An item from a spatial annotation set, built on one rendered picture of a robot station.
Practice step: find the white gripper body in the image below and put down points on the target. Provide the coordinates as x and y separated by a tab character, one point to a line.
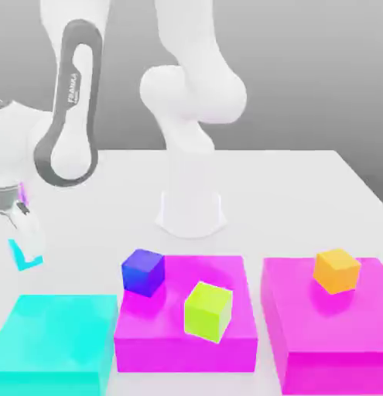
27	238

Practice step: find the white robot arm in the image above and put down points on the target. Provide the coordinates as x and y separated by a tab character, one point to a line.
197	92

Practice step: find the small blue cube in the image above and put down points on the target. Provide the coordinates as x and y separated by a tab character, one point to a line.
143	273

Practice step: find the small lime green cube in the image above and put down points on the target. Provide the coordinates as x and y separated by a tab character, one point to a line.
206	312

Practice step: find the small orange cube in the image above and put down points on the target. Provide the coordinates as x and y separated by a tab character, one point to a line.
336	272

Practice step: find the large cyan box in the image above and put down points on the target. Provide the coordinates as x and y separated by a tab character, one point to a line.
55	340

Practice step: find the large magenta box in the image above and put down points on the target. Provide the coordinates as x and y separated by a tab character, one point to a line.
333	340
154	340

